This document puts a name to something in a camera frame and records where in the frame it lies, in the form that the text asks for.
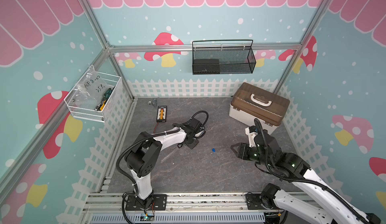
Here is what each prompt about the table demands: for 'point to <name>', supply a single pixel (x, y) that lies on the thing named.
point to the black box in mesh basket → (206, 66)
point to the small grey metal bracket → (150, 102)
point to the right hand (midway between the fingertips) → (233, 147)
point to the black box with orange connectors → (161, 115)
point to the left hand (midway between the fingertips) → (190, 143)
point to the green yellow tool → (105, 97)
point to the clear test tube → (175, 149)
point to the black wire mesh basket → (223, 60)
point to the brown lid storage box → (249, 102)
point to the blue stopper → (213, 149)
